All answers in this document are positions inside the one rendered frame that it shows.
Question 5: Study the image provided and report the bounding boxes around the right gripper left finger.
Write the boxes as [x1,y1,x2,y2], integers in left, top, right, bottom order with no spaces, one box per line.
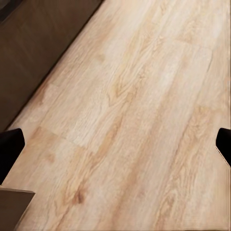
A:
[0,128,25,186]

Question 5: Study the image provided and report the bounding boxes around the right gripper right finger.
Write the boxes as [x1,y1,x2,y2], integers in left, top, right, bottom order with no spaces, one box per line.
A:
[216,128,231,167]

